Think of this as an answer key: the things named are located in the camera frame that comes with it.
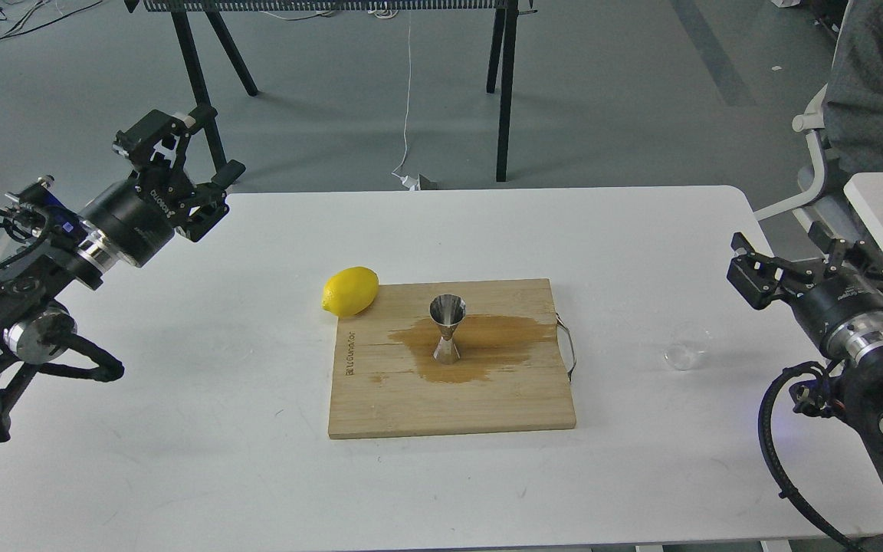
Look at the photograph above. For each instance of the small clear glass cup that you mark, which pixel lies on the small clear glass cup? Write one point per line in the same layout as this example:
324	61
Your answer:
688	348

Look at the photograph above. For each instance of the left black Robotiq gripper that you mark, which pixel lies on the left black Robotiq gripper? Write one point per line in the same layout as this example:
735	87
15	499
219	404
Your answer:
155	146

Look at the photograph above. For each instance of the seated person grey clothes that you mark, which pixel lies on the seated person grey clothes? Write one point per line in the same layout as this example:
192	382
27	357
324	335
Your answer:
853	105

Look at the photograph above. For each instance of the bamboo cutting board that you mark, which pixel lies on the bamboo cutting board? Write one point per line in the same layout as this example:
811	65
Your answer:
511	375

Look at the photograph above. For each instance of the white office chair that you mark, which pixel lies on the white office chair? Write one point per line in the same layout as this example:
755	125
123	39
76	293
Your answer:
820	199

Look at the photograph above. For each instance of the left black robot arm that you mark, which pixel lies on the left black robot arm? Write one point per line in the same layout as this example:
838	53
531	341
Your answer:
44	247

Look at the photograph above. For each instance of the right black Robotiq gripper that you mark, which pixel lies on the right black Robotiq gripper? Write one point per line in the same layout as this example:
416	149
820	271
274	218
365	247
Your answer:
843	315

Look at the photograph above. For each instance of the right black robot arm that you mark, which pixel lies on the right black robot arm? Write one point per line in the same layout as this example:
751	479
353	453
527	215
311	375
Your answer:
850	391

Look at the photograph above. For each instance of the yellow lemon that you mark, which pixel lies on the yellow lemon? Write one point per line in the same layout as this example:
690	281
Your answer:
350	291

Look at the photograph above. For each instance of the steel double jigger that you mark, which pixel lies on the steel double jigger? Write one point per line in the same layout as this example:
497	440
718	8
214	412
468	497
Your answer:
447	311

